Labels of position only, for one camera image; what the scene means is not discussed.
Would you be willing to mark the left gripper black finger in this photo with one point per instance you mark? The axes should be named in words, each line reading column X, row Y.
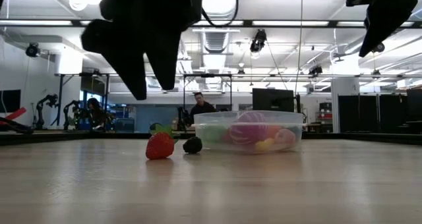
column 165, row 59
column 122, row 49

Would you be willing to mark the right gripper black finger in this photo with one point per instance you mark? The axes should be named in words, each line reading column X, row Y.
column 385, row 19

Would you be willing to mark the round green toy lime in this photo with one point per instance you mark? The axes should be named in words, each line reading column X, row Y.
column 212, row 134

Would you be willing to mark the purple striped toy fruit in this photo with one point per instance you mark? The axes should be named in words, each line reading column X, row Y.
column 249, row 128

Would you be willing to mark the orange toy carrot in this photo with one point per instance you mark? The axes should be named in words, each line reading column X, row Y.
column 273, row 131

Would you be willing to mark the small yellow toy banana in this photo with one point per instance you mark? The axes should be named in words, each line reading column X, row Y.
column 263, row 145

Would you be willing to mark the black background robot arm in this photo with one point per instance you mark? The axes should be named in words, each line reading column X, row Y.
column 71, row 110
column 46, row 102

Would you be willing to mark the clear plastic tupperware container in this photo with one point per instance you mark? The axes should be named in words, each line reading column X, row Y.
column 211, row 118

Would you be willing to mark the person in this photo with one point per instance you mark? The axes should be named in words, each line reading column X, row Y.
column 201, row 108
column 95, row 113

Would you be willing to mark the black overhead crossbar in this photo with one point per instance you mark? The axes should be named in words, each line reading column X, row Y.
column 296, row 23

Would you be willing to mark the red toy strawberry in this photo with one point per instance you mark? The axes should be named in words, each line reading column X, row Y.
column 160, row 146

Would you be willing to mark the black toy blackberry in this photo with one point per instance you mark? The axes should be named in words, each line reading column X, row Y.
column 192, row 145

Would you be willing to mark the black partition panels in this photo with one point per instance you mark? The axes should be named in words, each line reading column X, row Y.
column 369, row 113

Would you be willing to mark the black computer monitor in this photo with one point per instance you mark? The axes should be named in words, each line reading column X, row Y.
column 273, row 100

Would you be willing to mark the red foam tube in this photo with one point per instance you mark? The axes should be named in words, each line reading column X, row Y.
column 14, row 114

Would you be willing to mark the black background rig frame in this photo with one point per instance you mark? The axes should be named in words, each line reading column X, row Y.
column 207, row 75
column 61, row 99

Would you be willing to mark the black ceiling camera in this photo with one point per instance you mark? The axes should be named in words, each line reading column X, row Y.
column 258, row 41

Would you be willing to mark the black wall screen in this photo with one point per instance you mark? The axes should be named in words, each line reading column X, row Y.
column 10, row 101

